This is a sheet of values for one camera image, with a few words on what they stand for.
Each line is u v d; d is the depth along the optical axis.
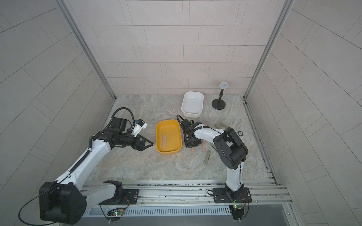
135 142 0.67
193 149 0.87
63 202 0.38
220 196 0.71
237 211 0.68
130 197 0.71
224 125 0.99
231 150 0.49
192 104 1.06
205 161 0.83
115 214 0.65
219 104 1.10
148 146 0.70
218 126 0.99
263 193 0.73
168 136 0.94
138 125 0.69
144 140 0.68
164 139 0.91
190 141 0.67
